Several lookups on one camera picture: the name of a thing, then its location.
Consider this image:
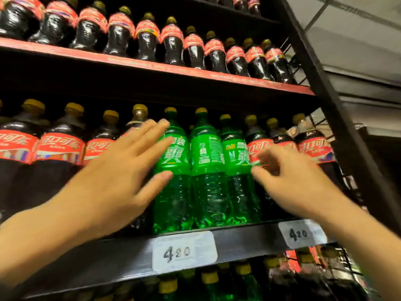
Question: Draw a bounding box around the black metal shelf rack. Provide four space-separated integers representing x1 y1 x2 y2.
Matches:
0 0 401 301

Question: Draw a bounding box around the white price tag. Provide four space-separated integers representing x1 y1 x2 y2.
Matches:
278 219 328 250
152 231 218 275

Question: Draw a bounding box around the row of pink-label dark bottles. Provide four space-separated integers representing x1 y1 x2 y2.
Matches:
0 0 297 85

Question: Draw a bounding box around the person's right forearm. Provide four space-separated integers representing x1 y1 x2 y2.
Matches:
319 194 401 301

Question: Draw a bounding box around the person's right hand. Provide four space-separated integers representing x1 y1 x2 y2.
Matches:
250 144 345 222

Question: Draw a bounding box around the small red-label cola bottle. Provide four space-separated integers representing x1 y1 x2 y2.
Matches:
245 115 282 220
266 118 298 151
293 113 345 191
296 249 319 301
263 256 298 301

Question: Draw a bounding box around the person's left hand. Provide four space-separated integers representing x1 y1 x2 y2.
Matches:
53 119 175 239

